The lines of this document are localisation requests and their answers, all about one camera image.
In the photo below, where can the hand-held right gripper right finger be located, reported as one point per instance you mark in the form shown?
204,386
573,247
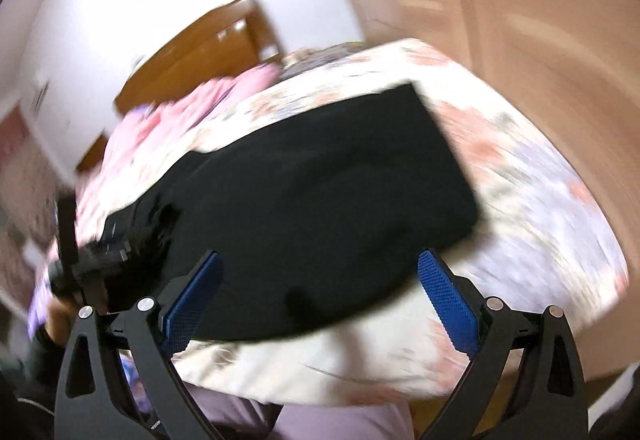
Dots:
447,300

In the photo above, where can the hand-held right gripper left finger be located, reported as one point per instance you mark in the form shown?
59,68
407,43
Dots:
192,300

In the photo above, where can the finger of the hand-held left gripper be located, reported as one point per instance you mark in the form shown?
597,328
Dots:
66,230
140,232

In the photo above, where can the black pants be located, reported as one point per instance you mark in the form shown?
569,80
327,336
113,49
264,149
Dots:
325,200

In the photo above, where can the person's left hand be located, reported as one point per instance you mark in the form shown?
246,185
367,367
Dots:
60,322

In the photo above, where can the red patterned curtain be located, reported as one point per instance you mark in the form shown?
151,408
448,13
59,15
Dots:
20,180

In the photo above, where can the low wooden bedside cabinet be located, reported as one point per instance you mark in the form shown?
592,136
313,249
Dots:
90,160

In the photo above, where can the pink quilt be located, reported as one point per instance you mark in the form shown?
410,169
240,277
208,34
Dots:
160,120

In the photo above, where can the floral bed sheet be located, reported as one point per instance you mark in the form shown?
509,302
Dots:
540,230

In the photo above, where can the white air conditioner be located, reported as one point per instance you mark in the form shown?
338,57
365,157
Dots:
40,95

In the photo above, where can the person's lavender trousers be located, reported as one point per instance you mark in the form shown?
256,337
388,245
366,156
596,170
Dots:
320,422

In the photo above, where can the wooden headboard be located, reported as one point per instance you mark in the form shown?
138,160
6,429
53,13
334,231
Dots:
200,55

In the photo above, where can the floral covered nightstand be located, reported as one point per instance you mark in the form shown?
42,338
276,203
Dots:
320,57

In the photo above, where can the light wooden wardrobe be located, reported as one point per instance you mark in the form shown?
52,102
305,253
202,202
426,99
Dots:
525,45

